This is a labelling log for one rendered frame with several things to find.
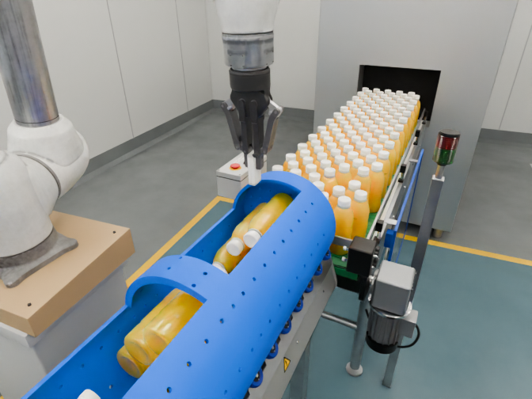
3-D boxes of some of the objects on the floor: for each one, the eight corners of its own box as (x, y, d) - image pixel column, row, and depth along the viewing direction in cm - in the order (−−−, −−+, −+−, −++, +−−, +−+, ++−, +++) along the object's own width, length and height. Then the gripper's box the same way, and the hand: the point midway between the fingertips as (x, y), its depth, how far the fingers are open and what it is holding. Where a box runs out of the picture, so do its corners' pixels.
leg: (286, 447, 153) (290, 345, 122) (291, 434, 157) (296, 332, 126) (298, 454, 151) (305, 352, 120) (304, 440, 155) (312, 339, 124)
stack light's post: (381, 384, 177) (431, 178, 122) (383, 378, 180) (432, 173, 125) (390, 388, 175) (444, 180, 121) (392, 381, 178) (445, 176, 124)
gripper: (207, 67, 66) (219, 184, 79) (272, 73, 61) (275, 196, 73) (229, 60, 72) (237, 169, 84) (290, 64, 67) (290, 180, 79)
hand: (254, 167), depth 77 cm, fingers closed
